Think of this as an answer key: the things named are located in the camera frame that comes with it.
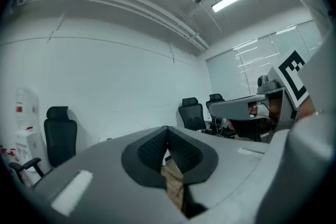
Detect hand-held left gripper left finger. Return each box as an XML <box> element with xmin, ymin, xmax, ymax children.
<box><xmin>31</xmin><ymin>125</ymin><xmax>190</xmax><ymax>224</ymax></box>

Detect pack of red-capped bottles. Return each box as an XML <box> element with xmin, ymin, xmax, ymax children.
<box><xmin>0</xmin><ymin>144</ymin><xmax>17</xmax><ymax>175</ymax></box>

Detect white water dispenser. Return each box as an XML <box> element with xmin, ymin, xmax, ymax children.
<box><xmin>13</xmin><ymin>128</ymin><xmax>45</xmax><ymax>174</ymax></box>

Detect person's cream t-shirt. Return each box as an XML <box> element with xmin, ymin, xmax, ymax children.
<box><xmin>258</xmin><ymin>0</ymin><xmax>336</xmax><ymax>224</ymax></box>

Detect black office chair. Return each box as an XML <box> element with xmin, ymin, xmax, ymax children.
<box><xmin>205</xmin><ymin>93</ymin><xmax>226</xmax><ymax>114</ymax></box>
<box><xmin>9</xmin><ymin>106</ymin><xmax>78</xmax><ymax>185</ymax></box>
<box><xmin>178</xmin><ymin>97</ymin><xmax>208</xmax><ymax>132</ymax></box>

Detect grey gripper camera module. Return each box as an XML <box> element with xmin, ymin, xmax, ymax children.
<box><xmin>257</xmin><ymin>75</ymin><xmax>279</xmax><ymax>93</ymax></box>

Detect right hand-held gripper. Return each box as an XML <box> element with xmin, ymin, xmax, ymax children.
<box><xmin>209</xmin><ymin>50</ymin><xmax>310</xmax><ymax>129</ymax></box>

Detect white window blinds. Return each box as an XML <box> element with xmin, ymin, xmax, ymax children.
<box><xmin>206</xmin><ymin>19</ymin><xmax>325</xmax><ymax>103</ymax></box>

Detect person's right forearm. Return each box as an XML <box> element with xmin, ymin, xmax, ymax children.
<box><xmin>298</xmin><ymin>97</ymin><xmax>325</xmax><ymax>121</ymax></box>

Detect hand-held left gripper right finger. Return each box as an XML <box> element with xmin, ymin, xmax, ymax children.
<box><xmin>167</xmin><ymin>125</ymin><xmax>272</xmax><ymax>220</ymax></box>

